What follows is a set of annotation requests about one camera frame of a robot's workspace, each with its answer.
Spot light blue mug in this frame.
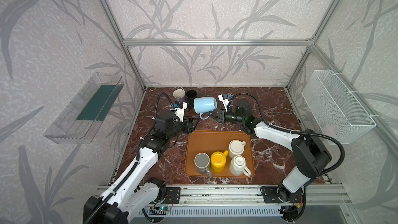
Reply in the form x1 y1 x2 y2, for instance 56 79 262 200
193 97 217 120

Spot green circuit board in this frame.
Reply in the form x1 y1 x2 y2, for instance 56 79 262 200
151 205 173 215

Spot cream round mug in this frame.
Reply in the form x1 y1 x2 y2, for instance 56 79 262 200
228 140 246 159

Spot white wire mesh basket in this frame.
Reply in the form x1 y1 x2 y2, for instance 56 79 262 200
302 69 377 144

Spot clear plastic wall bin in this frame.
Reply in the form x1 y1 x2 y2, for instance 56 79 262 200
44 72 124 144

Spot yellow mug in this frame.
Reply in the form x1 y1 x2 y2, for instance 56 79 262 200
210 150 229 173

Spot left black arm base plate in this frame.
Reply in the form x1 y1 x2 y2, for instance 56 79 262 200
155 186 181 204

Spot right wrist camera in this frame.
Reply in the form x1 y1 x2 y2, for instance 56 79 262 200
218 93 233 112

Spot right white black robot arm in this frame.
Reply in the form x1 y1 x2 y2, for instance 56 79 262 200
205 94 345 202

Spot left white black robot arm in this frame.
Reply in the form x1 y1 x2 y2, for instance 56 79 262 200
83 102 195 224

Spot aluminium front rail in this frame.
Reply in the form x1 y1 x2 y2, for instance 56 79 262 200
170 184 352 207

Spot purple mug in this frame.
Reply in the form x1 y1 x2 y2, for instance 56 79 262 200
173 89 187 102

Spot brown rectangular tray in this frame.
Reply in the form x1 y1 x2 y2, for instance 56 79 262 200
184 131 256 178

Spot white faceted mug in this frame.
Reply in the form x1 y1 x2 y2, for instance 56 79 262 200
229 155 252 177

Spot black mug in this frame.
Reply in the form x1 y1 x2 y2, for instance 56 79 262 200
186 90 198 109

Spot pink item in basket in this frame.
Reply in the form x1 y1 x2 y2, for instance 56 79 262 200
322 124 336 139

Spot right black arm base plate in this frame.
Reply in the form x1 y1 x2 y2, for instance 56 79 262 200
260 186 305 204

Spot grey mug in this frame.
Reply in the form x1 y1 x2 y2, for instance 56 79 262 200
194 152 212 178

